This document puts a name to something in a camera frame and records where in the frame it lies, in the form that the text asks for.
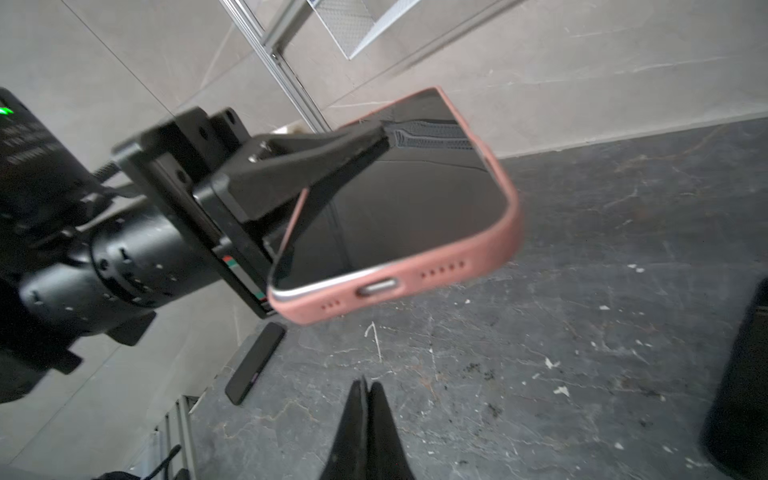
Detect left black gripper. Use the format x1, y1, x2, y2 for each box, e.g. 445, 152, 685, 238
112, 107, 389, 318

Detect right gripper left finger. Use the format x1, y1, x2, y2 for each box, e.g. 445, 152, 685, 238
320, 377, 368, 480

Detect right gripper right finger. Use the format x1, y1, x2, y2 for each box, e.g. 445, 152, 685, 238
367, 382, 415, 480

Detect pink phone case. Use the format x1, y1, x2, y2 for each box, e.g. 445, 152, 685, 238
267, 87, 523, 325

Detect phone with black screen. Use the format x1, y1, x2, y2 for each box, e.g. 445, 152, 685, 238
270, 88, 509, 298

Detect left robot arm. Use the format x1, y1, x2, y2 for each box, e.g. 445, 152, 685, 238
1, 90, 389, 403

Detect black phone on table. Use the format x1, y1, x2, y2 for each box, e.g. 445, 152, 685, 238
700, 280, 767, 479

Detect black phone near left wall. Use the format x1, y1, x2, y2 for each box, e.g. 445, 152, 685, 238
225, 322, 286, 405

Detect white wire mesh basket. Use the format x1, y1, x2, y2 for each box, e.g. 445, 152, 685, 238
308, 0, 420, 60

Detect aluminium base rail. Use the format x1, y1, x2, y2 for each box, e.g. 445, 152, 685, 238
128, 395, 199, 479

